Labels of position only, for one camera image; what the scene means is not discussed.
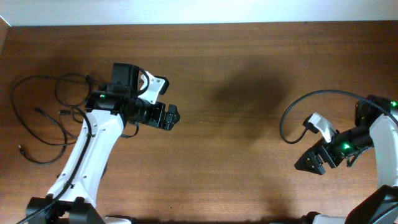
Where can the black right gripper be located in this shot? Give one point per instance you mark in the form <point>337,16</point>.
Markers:
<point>322,154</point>

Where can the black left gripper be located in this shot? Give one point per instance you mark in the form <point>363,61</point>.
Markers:
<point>168,122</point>

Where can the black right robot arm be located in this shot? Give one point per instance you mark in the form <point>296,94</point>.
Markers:
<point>375,127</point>

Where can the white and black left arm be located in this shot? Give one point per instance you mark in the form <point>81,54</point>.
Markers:
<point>130,97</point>

